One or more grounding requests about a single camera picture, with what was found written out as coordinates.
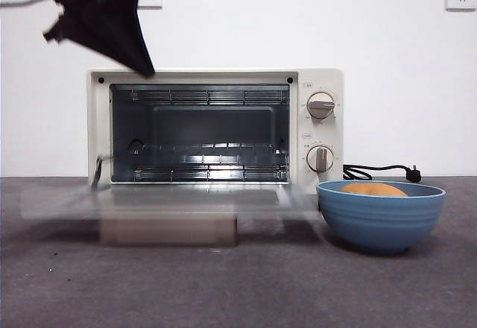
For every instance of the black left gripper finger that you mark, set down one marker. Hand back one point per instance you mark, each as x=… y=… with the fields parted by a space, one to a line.
x=130 y=22
x=100 y=33

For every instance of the beige timer oven knob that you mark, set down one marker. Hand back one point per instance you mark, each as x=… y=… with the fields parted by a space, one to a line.
x=319 y=158

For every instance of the brown potato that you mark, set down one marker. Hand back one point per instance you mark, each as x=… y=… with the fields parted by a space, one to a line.
x=372 y=190

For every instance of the white Toshiba toaster oven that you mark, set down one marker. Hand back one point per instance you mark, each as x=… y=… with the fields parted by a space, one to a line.
x=98 y=126

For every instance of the beige temperature oven knob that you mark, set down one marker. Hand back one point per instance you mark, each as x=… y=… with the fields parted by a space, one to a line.
x=321 y=106

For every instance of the blue ribbed bowl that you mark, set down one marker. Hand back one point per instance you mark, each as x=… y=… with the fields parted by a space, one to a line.
x=380 y=223

